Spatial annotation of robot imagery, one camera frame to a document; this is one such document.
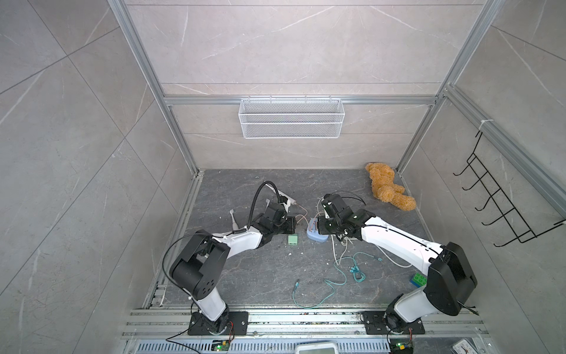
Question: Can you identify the green charger plug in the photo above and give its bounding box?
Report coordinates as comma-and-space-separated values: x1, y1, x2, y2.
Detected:
287, 234, 299, 246

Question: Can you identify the green toy brick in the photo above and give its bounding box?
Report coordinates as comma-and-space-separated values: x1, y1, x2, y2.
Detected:
410, 273, 427, 288

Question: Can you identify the black wire hook rack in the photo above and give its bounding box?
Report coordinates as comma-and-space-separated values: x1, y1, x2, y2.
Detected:
453, 132, 565, 248

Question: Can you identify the white wire mesh basket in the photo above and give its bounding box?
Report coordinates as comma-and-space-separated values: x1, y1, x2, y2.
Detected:
238, 98, 346, 140

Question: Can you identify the blue power strip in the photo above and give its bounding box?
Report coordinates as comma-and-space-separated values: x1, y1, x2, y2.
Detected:
307, 218, 328, 243

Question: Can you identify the brown teddy bear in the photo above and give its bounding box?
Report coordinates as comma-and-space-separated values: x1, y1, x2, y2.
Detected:
366, 163, 417, 211

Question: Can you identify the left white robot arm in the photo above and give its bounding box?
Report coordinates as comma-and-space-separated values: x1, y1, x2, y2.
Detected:
163, 181, 297, 334

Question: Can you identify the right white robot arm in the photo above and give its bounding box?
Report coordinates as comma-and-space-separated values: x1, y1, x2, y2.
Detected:
317, 193, 478, 333

